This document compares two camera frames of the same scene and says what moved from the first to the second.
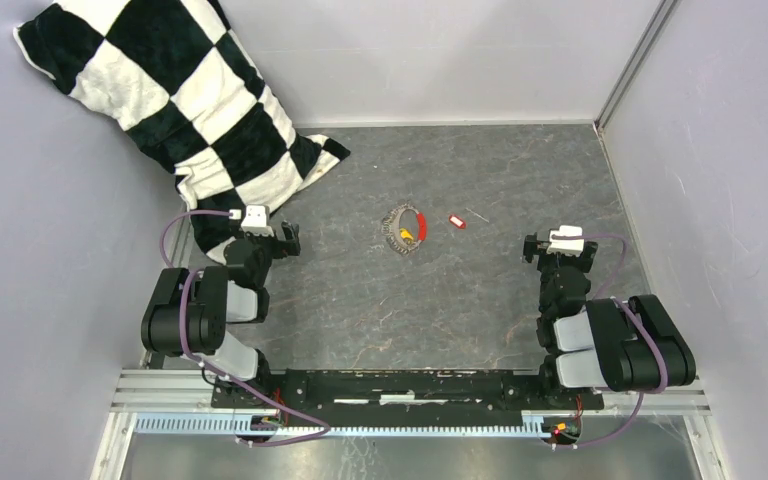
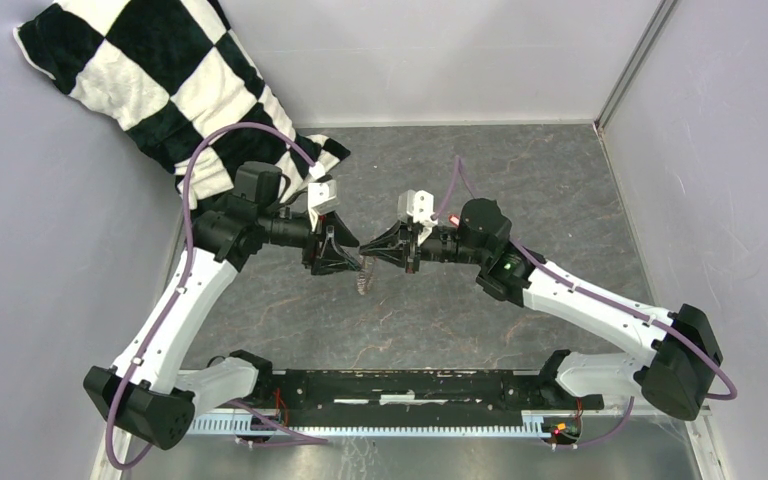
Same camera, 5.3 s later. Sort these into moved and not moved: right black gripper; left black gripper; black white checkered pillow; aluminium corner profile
Moved: right black gripper; left black gripper
Not moved: aluminium corner profile; black white checkered pillow
